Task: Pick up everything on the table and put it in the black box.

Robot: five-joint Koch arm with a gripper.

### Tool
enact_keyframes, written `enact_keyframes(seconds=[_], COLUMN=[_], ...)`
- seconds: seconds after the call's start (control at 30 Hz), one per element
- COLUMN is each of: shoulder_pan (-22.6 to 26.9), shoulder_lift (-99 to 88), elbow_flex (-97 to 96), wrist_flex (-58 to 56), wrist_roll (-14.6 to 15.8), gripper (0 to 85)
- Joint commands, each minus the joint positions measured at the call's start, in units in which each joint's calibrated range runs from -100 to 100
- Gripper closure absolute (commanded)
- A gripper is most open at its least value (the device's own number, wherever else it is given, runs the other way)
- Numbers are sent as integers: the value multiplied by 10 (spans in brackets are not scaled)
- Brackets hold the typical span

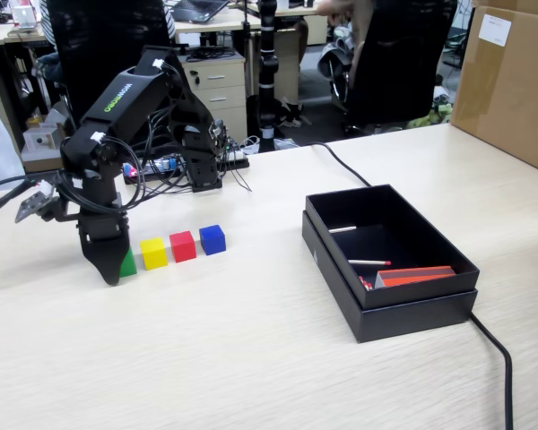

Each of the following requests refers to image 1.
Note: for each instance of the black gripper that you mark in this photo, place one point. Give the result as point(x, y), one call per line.
point(103, 226)

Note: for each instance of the green cube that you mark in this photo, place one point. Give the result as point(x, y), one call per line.
point(130, 267)

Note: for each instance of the yellow cube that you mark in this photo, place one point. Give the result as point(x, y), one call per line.
point(153, 255)

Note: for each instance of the red cube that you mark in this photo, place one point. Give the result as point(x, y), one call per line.
point(183, 248)

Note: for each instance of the blue cube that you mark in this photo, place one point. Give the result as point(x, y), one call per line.
point(213, 241)

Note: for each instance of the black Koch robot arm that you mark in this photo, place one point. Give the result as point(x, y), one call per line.
point(130, 94)

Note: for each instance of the small white product box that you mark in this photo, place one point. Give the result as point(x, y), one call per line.
point(42, 141)

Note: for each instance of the black cardboard box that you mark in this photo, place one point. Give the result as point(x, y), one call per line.
point(385, 206)

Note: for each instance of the black open box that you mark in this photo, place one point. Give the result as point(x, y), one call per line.
point(412, 320)

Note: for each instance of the large brown cardboard box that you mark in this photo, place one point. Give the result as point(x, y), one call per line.
point(511, 89)

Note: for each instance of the black controller board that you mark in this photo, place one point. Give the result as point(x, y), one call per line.
point(240, 164)

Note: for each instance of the beige drawer cabinet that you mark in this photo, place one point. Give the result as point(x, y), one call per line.
point(226, 112)

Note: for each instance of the black office chair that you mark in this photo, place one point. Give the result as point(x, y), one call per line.
point(94, 36)
point(399, 67)

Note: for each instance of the pale wooden stick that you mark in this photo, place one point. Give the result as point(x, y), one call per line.
point(343, 229)

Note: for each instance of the black pole with white rings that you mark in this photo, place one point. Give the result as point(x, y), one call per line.
point(267, 67)

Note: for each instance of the bundle of red-tipped matches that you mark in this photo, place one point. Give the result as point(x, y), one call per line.
point(365, 283)

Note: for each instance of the red-tipped match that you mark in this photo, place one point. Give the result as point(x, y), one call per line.
point(367, 261)

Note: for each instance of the dark laptop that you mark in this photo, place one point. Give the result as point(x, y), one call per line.
point(197, 9)

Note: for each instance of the orange matchbox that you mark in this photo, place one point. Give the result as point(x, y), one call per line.
point(412, 275)

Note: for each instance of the white shipping label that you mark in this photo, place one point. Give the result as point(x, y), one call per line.
point(495, 29)

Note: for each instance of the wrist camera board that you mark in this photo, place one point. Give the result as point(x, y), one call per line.
point(31, 206)

